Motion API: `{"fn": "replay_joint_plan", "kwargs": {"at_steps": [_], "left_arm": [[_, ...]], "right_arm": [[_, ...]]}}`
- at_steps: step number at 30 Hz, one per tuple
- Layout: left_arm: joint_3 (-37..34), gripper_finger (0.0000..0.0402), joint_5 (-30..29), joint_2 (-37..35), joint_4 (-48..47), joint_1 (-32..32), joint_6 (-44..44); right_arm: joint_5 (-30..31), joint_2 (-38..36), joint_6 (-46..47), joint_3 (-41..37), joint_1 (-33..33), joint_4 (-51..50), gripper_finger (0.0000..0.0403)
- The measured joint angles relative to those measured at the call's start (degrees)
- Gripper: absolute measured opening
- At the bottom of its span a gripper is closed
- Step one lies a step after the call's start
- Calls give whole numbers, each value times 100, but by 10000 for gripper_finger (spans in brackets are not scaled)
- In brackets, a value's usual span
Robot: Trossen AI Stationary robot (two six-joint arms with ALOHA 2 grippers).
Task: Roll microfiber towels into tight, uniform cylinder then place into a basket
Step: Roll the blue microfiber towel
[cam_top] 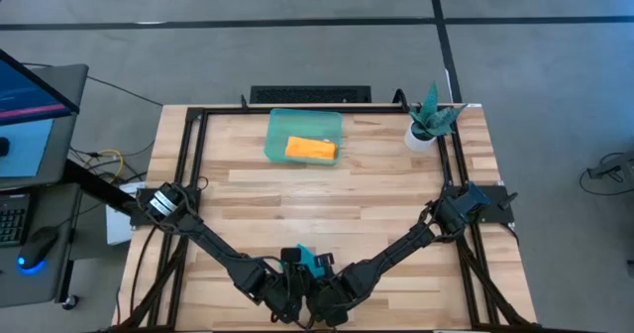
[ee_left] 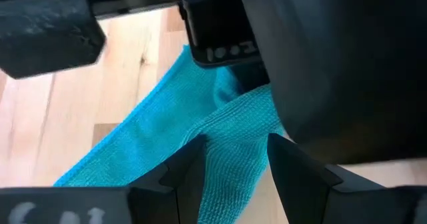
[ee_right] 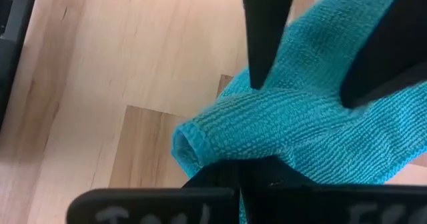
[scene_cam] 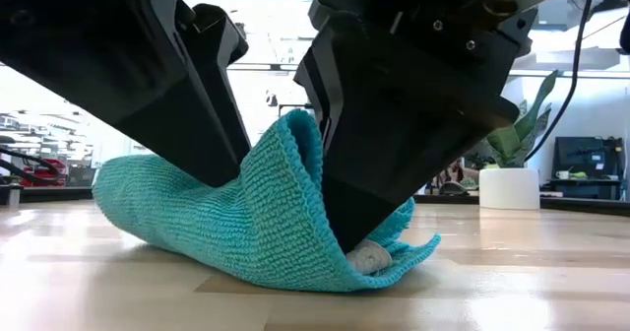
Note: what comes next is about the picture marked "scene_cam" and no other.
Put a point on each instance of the white round plant pot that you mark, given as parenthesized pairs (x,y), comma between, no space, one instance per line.
(509,188)

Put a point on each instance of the red storage shelf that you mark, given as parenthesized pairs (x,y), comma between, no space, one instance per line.
(49,169)

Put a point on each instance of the white mug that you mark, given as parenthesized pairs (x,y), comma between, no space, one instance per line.
(562,174)

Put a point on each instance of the black overhead light rail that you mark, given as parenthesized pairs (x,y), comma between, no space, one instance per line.
(566,74)

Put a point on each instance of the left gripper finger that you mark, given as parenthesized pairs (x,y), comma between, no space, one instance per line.
(182,139)
(219,75)

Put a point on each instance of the person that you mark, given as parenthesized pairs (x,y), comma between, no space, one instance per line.
(455,171)

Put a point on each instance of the green leafy plant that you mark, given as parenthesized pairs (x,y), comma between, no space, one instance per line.
(512,141)

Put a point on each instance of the wide dark monitor with stickers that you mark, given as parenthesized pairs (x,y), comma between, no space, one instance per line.
(585,156)

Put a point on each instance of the black desk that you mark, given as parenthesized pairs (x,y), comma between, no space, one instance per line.
(590,187)

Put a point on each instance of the teal microfiber towel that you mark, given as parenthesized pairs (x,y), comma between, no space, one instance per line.
(236,218)

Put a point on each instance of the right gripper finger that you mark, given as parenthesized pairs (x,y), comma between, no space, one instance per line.
(394,139)

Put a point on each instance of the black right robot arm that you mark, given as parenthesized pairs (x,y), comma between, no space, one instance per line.
(622,6)

